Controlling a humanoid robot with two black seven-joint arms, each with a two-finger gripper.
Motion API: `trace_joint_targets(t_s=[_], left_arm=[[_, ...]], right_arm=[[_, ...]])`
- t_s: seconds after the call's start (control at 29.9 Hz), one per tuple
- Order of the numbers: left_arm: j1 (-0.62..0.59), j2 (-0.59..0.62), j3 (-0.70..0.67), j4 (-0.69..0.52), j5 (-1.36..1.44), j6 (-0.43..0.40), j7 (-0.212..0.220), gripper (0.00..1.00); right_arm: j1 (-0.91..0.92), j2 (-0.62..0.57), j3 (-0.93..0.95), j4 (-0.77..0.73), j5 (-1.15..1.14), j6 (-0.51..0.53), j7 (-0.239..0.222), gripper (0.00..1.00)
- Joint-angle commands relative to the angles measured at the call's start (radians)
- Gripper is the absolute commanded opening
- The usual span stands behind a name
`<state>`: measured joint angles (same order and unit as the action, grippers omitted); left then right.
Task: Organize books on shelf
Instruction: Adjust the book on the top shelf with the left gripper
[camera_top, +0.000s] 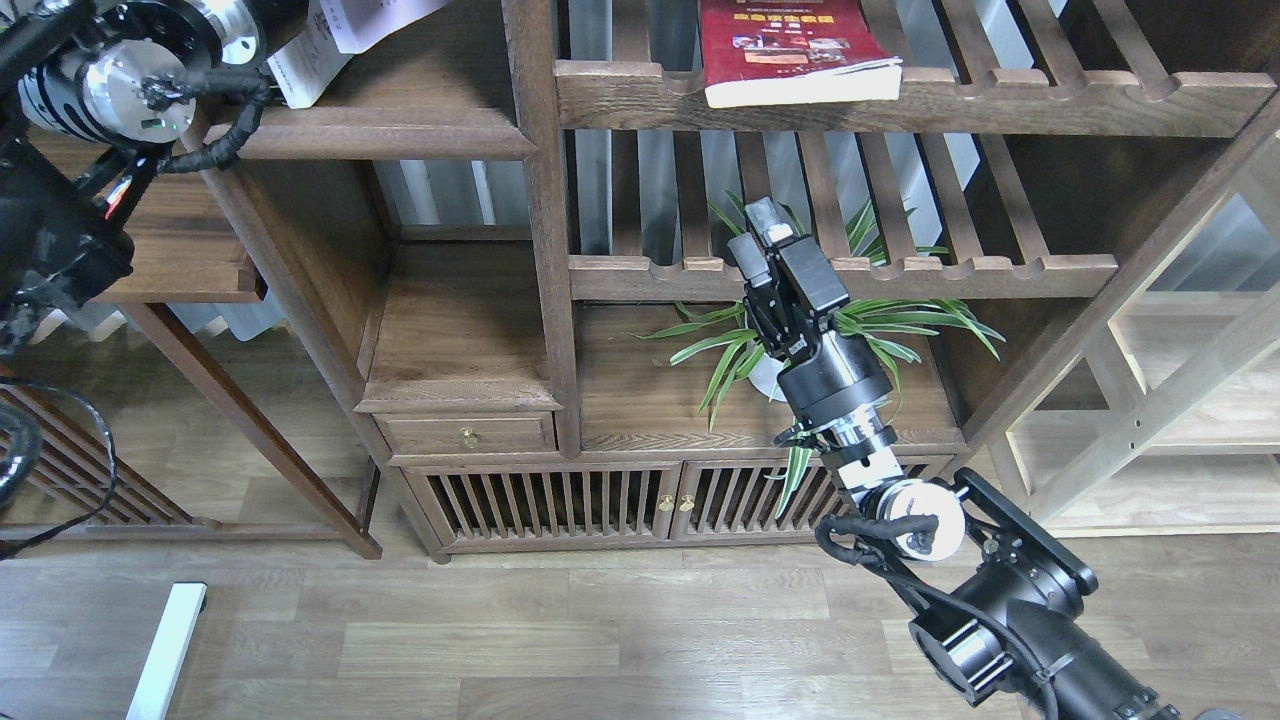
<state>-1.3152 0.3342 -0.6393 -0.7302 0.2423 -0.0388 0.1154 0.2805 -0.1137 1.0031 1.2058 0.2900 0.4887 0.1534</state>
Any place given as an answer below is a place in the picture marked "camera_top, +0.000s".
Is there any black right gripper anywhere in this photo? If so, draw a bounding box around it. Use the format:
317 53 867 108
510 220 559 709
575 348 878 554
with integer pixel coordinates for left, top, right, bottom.
728 197 892 430

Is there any red cover book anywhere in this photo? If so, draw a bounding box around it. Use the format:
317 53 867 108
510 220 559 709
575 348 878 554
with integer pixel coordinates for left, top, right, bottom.
699 1 902 109

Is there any white book blue chinese title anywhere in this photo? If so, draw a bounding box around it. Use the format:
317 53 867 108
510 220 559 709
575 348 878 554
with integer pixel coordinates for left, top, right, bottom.
266 1 353 109

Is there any white lavender-edged book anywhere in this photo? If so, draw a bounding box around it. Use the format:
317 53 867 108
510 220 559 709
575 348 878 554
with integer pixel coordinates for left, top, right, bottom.
319 0 451 54

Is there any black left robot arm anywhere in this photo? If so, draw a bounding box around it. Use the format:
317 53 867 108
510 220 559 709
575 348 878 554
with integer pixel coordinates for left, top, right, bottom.
1 1 308 357

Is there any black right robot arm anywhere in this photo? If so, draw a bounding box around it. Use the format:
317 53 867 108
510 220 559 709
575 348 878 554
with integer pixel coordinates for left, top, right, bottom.
730 199 1180 719

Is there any green spider plant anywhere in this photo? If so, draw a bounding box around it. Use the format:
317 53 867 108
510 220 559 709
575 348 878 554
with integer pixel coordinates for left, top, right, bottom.
634 190 1006 519

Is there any white plant pot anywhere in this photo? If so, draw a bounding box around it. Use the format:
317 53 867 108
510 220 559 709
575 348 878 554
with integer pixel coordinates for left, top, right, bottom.
748 355 786 402

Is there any dark wooden bookshelf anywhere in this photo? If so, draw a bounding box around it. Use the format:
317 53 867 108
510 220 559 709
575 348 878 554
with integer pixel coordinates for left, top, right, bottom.
204 1 1277 561

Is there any white metal base leg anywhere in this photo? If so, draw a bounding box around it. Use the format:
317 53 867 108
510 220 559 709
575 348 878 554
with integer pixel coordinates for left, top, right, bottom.
125 582 209 719

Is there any light wooden shelf frame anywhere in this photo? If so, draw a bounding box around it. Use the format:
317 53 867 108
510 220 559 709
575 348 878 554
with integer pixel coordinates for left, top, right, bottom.
989 131 1279 536

